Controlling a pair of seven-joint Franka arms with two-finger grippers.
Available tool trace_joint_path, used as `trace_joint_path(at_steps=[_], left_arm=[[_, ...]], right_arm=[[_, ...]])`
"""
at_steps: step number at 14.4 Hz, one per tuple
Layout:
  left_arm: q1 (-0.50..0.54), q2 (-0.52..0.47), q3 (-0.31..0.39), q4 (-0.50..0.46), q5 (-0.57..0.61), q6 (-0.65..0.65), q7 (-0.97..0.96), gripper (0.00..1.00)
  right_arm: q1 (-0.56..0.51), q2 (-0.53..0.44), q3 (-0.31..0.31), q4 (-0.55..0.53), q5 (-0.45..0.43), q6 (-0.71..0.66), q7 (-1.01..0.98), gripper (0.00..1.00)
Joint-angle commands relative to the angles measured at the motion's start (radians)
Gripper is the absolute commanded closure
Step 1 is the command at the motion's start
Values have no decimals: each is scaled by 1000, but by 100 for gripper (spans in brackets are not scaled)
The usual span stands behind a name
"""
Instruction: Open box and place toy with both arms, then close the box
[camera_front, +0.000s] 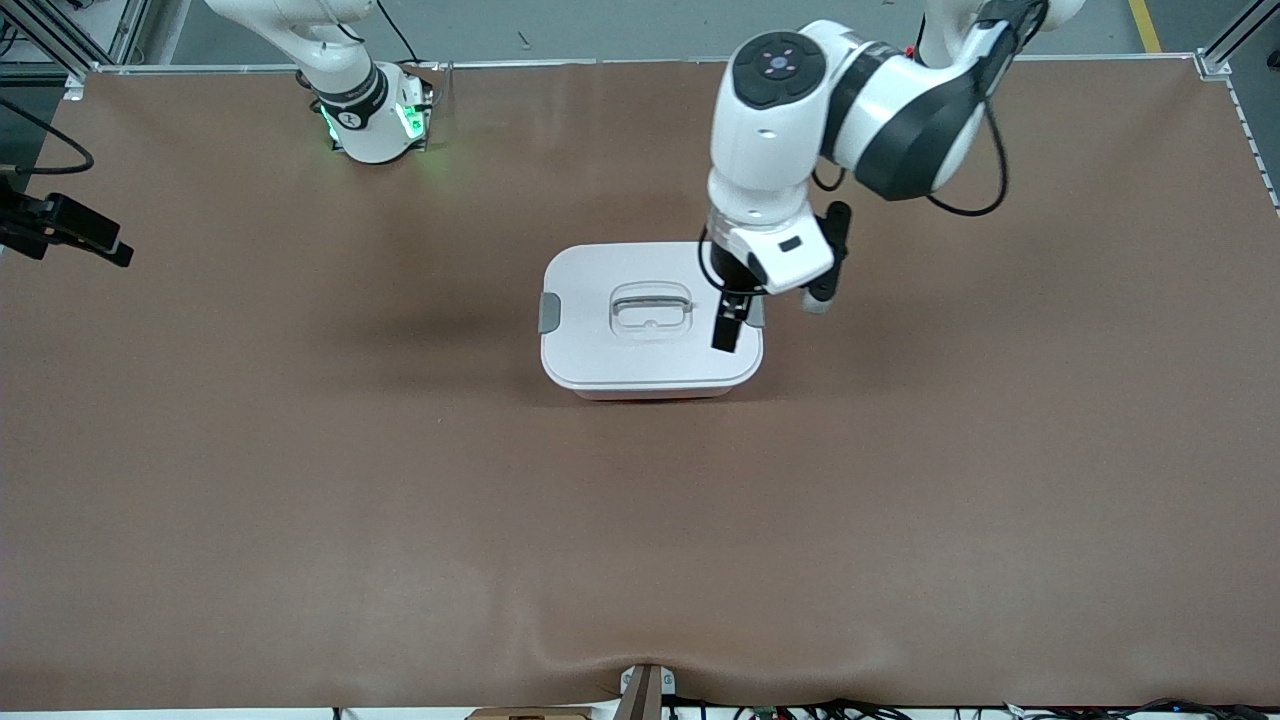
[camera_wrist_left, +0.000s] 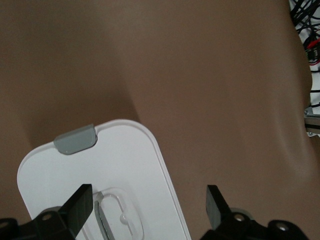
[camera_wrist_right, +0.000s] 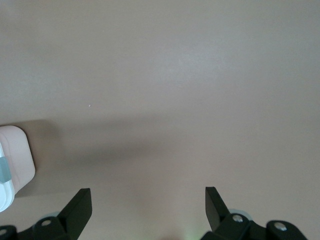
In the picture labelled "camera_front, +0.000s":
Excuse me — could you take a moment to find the storage box base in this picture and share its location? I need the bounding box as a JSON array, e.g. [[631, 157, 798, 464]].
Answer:
[[575, 385, 736, 402]]

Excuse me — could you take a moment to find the black base cable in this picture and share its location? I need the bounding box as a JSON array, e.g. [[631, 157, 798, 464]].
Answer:
[[378, 0, 433, 66]]

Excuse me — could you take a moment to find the white storage box lid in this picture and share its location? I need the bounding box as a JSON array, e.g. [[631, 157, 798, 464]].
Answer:
[[540, 241, 766, 391]]

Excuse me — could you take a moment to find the silver table edge rail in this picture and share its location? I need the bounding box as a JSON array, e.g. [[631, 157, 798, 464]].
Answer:
[[95, 52, 1201, 76]]

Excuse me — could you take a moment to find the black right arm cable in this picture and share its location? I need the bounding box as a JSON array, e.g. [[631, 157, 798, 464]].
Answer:
[[0, 95, 94, 179]]

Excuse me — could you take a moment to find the grey lid handle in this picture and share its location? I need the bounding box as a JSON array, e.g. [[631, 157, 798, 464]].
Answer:
[[611, 294, 693, 326]]

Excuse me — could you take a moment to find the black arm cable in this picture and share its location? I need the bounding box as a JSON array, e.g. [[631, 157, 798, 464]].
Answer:
[[0, 95, 94, 179], [810, 95, 1009, 218]]

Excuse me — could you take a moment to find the metal mount bracket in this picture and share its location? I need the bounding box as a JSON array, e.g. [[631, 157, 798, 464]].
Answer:
[[617, 663, 677, 720]]

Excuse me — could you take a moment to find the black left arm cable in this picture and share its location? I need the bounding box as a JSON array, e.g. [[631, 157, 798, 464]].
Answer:
[[810, 95, 1009, 218]]

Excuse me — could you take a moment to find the aluminium frame post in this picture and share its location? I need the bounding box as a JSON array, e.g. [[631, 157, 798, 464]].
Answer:
[[1195, 0, 1280, 83], [0, 0, 151, 101]]

